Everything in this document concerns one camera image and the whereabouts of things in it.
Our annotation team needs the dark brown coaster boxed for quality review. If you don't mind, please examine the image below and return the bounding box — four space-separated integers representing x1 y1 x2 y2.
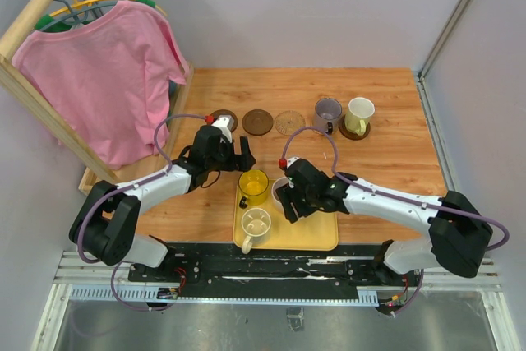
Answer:
210 109 238 132
339 118 371 141

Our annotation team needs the woven rattan coaster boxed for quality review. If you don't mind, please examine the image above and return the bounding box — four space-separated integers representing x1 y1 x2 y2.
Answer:
275 110 306 136
311 122 338 136

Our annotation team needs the purple mug black rim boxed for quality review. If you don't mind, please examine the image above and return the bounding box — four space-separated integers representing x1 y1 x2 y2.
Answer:
312 98 343 135

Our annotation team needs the pale green mug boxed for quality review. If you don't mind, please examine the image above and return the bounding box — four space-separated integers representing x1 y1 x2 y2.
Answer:
344 97 376 136

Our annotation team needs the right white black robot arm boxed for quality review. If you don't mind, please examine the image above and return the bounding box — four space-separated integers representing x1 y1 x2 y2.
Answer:
277 157 492 285

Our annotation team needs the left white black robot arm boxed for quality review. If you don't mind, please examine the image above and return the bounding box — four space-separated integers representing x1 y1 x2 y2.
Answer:
69 125 256 282

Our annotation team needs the pink white mug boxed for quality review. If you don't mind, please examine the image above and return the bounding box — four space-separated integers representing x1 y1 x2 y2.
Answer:
271 177 289 213

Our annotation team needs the yellow mug black rim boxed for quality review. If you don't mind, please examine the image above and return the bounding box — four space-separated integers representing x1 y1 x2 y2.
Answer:
238 169 270 209

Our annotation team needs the yellow plastic tray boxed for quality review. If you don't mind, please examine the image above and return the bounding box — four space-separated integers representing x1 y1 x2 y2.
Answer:
253 178 339 251

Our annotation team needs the cream mug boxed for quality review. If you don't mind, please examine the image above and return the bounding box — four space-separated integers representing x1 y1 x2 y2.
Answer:
241 207 272 254

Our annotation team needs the wooden clothes rack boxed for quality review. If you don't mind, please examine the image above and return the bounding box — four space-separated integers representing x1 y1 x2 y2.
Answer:
1 0 194 193

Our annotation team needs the pink t-shirt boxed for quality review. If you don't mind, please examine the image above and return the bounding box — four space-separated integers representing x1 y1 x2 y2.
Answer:
12 1 189 169

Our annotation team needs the grey clothes hanger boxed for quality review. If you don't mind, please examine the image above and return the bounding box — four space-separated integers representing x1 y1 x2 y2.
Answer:
35 0 116 33

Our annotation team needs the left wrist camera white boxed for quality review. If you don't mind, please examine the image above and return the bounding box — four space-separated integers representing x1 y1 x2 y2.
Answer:
211 117 233 143

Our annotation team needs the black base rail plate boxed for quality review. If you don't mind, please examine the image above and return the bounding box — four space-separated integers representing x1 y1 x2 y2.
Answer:
128 242 420 300

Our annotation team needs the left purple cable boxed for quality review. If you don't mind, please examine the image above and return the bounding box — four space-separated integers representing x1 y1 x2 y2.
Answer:
76 113 213 313

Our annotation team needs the white slotted cable duct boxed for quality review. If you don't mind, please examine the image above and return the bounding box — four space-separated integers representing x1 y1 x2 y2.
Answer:
67 287 379 307

